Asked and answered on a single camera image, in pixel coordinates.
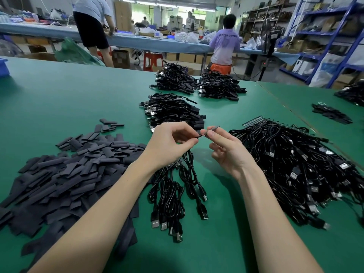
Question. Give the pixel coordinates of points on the orange plastic stool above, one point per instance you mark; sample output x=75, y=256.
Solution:
x=221, y=69

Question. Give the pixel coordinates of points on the blue plastic bin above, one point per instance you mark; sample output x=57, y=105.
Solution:
x=4, y=67

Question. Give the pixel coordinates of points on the person's right hand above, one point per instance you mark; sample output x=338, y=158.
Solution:
x=230, y=151

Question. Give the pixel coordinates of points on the small upright cardboard box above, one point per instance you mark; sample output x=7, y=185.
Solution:
x=120, y=58

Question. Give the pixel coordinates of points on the black tripod stand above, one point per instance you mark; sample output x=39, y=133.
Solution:
x=271, y=42

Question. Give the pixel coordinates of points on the green plastic bag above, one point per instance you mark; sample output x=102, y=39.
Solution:
x=78, y=52

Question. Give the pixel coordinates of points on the person's left forearm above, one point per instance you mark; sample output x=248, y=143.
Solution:
x=85, y=224

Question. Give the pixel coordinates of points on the dark storage shelf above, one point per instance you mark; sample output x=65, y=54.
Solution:
x=263, y=19

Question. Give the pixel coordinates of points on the open cardboard box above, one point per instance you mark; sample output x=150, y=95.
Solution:
x=40, y=56

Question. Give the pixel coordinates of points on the white plastic bag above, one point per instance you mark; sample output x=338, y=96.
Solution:
x=326, y=71

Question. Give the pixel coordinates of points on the person's right forearm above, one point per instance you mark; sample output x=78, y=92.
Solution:
x=278, y=227

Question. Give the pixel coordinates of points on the pile of black sleeve strips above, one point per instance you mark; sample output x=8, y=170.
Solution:
x=57, y=182

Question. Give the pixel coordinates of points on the blue metal shelving rack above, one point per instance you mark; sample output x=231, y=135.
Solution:
x=321, y=9

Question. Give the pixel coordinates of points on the red plastic stool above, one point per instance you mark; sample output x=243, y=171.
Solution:
x=153, y=61

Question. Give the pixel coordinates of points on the person's left hand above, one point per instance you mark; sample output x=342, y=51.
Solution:
x=165, y=143

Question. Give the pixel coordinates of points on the long blue work table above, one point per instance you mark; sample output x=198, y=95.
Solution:
x=40, y=32

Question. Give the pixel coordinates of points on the black heat shrink sleeve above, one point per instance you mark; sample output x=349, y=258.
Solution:
x=211, y=130

